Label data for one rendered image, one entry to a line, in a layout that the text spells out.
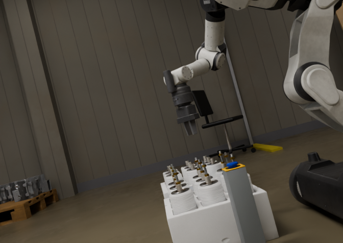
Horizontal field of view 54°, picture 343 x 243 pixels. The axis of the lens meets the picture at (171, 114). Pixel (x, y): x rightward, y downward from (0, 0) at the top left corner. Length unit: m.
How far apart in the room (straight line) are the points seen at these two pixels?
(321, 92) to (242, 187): 0.42
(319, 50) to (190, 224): 0.79
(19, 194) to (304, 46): 3.50
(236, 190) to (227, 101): 3.55
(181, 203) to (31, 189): 2.99
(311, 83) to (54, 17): 4.24
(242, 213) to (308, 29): 0.69
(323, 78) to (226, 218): 0.61
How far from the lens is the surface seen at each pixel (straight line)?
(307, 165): 1.52
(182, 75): 1.42
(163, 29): 4.80
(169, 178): 1.86
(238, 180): 1.18
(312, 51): 1.34
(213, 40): 1.61
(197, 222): 1.31
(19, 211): 3.83
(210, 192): 1.33
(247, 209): 1.20
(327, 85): 1.28
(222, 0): 1.40
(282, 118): 4.86
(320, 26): 1.36
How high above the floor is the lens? 0.49
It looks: 3 degrees up
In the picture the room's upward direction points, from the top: 15 degrees counter-clockwise
